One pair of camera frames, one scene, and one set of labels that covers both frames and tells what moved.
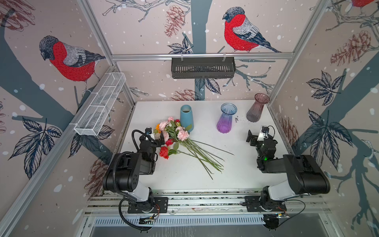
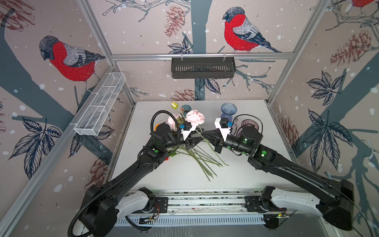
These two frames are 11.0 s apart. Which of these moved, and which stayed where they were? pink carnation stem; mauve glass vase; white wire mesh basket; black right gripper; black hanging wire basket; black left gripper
Moved: mauve glass vase; black right gripper; black left gripper; pink carnation stem
Stayed: white wire mesh basket; black hanging wire basket
